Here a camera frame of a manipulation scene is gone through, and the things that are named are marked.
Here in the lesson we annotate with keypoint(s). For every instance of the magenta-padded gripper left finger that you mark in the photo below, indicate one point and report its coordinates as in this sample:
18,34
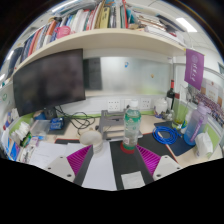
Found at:
78,161

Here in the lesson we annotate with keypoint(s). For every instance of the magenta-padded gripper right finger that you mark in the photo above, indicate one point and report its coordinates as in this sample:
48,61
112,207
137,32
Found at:
151,161

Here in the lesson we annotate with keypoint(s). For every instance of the green-labelled clear drink bottle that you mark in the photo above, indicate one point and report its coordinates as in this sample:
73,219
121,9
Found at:
132,123

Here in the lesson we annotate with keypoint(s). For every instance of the white patterned paper cup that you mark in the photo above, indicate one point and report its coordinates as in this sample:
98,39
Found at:
91,140

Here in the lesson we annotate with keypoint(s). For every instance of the small white paper square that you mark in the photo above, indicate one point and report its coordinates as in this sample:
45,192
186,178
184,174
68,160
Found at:
132,180

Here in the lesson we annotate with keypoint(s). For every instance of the flat round red coaster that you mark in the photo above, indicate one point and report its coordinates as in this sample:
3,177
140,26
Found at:
127,150

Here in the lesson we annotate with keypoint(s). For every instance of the black desk mat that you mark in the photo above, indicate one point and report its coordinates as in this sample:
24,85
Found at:
123,163

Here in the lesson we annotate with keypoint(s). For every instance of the printed white paper sheet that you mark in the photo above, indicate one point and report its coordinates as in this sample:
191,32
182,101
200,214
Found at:
46,153

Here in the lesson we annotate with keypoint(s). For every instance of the small blue box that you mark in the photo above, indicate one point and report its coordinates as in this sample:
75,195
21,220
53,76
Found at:
56,124

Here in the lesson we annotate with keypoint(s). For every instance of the grey metal laptop stand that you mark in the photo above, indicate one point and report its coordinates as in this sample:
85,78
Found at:
111,123

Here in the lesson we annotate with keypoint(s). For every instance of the clear plastic box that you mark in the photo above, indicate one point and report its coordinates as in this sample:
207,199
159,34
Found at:
40,127

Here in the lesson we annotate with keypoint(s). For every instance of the white tissue pack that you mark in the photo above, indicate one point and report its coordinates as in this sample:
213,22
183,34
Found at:
203,145

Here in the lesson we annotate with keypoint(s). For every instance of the white ceramic jar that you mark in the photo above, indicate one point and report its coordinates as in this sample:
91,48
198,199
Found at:
160,107

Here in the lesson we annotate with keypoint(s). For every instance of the green clear tumbler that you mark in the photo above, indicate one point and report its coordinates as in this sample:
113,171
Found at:
180,113

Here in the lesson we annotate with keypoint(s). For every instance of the dark wine bottle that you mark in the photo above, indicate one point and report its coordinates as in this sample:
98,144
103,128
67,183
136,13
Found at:
170,96

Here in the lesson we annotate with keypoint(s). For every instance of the black computer monitor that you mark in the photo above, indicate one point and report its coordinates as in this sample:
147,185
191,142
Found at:
50,83

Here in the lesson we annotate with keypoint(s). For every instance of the purple hanging pennant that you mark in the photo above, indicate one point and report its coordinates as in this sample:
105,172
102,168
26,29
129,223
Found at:
194,70

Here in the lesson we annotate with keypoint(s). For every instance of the cream shelf with books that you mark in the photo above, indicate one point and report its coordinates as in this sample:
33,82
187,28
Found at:
100,36

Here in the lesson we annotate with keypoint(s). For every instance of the ceiling light panel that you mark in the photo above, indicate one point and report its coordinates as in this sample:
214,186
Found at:
186,24

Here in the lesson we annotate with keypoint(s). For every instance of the white wall socket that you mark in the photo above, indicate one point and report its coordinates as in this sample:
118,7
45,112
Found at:
145,103
127,102
113,105

